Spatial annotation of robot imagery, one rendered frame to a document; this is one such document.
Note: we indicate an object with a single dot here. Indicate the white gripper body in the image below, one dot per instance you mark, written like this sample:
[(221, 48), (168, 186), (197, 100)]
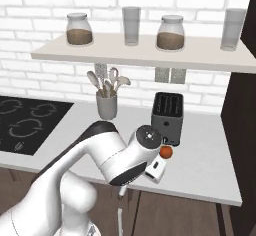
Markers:
[(122, 191)]

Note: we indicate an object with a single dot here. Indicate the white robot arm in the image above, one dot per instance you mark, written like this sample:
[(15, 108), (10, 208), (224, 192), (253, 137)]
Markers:
[(83, 153)]

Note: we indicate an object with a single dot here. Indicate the brown wooden cupboard front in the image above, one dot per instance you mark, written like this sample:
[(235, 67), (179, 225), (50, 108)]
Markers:
[(16, 188), (176, 216), (108, 213)]

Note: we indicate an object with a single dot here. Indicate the orange round fruit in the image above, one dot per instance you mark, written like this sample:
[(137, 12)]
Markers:
[(166, 152)]

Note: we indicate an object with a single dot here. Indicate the dark grey toaster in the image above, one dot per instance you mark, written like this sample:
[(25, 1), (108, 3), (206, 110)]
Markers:
[(167, 123)]

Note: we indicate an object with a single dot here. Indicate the grey utensil pot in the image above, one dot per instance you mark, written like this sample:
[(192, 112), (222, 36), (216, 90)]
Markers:
[(106, 108)]

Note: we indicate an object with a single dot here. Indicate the pale ladle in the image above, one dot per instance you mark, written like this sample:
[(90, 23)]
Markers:
[(122, 81)]

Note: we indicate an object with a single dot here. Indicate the black hob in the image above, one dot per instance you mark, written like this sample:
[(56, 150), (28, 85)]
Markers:
[(30, 123)]

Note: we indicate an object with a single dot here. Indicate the pale spatula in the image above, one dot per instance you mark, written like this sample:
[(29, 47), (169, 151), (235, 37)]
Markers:
[(93, 78)]

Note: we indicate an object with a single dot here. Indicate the pale slotted spoon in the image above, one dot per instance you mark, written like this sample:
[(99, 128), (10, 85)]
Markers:
[(113, 74)]

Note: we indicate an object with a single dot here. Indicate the dark tall cupboard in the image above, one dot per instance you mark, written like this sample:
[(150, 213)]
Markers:
[(240, 136)]

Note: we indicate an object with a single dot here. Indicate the glass jar with brown contents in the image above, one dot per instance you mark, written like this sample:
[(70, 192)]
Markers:
[(79, 35), (170, 39)]

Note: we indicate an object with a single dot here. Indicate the clear drinking glass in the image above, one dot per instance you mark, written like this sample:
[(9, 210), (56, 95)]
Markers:
[(131, 26), (232, 30)]

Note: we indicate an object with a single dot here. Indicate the grey wall socket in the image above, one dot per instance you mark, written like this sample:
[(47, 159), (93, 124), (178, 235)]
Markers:
[(162, 74), (178, 76), (100, 69)]

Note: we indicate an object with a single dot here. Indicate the white wall shelf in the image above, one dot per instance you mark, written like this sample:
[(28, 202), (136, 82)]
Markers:
[(150, 55)]

